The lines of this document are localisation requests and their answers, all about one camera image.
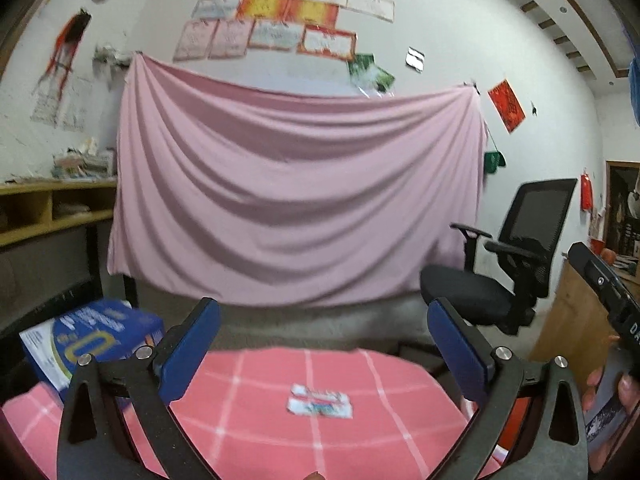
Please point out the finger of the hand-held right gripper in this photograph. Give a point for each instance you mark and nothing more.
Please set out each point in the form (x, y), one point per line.
(592, 270)

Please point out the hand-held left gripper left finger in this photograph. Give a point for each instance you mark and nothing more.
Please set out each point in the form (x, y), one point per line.
(192, 350)

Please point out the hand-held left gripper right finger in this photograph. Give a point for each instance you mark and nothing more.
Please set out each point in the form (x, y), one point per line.
(457, 350)

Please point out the pink basin with white rim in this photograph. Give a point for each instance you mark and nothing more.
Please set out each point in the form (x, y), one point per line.
(517, 420)

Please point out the person's right hand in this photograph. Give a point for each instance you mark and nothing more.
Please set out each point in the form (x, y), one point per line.
(592, 390)

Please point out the orange fruit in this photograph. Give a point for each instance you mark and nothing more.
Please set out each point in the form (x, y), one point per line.
(608, 256)

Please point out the red cup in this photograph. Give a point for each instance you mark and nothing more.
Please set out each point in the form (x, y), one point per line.
(597, 246)

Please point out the black office chair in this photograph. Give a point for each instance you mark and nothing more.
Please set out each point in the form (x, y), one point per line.
(470, 290)

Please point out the wooden cabinet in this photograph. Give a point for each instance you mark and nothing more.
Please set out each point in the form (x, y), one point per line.
(565, 325)

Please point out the red hanging ornament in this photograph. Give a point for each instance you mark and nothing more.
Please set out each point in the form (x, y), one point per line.
(586, 192)

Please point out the blue cardboard box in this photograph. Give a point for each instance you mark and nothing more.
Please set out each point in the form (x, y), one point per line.
(100, 335)

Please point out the pink checked tablecloth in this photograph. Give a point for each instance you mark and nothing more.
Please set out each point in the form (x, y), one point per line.
(275, 440)

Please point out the white printed packet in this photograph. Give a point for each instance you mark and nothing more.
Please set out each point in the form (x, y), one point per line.
(320, 402)

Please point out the green hanging bag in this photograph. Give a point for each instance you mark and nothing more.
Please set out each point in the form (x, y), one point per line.
(494, 162)

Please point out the blue dotted cloth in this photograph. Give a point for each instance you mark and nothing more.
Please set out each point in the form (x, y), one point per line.
(634, 80)

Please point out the pink hanging sheet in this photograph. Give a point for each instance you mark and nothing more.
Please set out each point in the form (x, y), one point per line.
(300, 185)

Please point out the stack of books and papers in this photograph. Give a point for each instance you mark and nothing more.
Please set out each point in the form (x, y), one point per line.
(82, 162)

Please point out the wooden shelf desk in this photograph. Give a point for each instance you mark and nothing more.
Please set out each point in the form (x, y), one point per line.
(30, 190)

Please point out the green landscape photo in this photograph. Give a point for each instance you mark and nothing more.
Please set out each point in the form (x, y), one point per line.
(381, 81)
(361, 66)

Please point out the red paper wall poster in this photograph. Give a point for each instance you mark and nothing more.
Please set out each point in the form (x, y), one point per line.
(506, 106)

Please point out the white wall chart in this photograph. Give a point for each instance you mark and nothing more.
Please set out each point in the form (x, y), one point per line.
(77, 107)
(47, 102)

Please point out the small silver wall picture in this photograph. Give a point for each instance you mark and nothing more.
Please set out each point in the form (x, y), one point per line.
(415, 58)

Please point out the red tassel wall ornament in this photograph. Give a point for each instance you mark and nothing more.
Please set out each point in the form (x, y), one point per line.
(67, 42)

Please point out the group of wall certificates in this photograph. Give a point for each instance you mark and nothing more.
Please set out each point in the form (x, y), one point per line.
(280, 20)

